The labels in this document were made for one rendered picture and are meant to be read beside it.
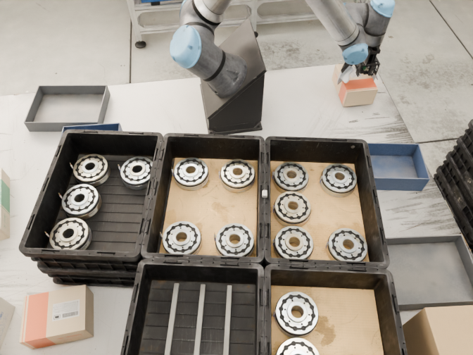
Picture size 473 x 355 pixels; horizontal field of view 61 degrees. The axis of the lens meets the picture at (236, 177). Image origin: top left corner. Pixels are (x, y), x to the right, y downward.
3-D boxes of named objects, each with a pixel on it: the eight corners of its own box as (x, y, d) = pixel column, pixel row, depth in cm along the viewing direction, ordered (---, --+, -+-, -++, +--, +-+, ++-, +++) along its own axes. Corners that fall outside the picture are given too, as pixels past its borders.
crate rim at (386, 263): (264, 141, 119) (265, 135, 117) (364, 144, 119) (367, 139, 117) (263, 267, 96) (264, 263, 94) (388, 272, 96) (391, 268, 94)
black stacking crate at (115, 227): (77, 154, 129) (65, 130, 119) (168, 157, 128) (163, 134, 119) (36, 270, 106) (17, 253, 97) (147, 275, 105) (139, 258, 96)
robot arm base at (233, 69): (215, 72, 145) (195, 58, 139) (246, 50, 136) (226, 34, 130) (215, 105, 138) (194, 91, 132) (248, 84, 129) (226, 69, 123)
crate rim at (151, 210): (165, 137, 120) (163, 132, 118) (264, 141, 119) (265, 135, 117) (141, 261, 97) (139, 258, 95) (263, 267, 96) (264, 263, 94)
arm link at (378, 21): (367, -9, 127) (394, -9, 127) (358, 22, 136) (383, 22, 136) (372, 6, 123) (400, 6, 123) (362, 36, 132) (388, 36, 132)
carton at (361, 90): (331, 79, 164) (335, 64, 157) (360, 76, 165) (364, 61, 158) (343, 106, 155) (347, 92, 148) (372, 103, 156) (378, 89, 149)
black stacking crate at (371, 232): (263, 160, 127) (265, 137, 118) (356, 164, 126) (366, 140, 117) (262, 280, 104) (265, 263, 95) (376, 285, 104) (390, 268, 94)
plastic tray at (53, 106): (110, 94, 160) (107, 84, 156) (101, 131, 149) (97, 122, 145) (43, 94, 160) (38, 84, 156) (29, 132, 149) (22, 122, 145)
